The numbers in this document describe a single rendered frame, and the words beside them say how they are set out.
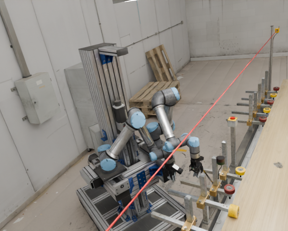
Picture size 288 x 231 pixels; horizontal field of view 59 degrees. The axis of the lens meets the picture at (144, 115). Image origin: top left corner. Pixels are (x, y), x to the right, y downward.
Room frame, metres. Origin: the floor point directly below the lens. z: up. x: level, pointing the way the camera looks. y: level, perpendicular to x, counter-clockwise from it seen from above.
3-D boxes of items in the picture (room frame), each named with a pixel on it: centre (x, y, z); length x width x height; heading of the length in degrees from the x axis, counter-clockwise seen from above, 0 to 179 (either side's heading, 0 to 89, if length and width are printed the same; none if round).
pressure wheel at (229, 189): (1.51, -0.55, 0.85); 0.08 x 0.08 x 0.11
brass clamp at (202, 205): (1.40, -0.31, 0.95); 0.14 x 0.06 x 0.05; 143
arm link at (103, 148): (1.85, 0.37, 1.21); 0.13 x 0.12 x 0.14; 10
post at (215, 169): (1.62, -0.48, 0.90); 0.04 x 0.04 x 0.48; 53
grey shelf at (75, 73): (4.32, 0.70, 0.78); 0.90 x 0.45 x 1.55; 149
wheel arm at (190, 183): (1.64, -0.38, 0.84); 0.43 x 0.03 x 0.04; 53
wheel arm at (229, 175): (1.82, -0.56, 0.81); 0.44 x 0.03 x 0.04; 53
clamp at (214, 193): (1.60, -0.47, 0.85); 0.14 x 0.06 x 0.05; 143
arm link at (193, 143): (1.60, -0.32, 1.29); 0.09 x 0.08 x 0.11; 15
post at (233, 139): (2.03, -0.78, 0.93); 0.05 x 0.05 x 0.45; 53
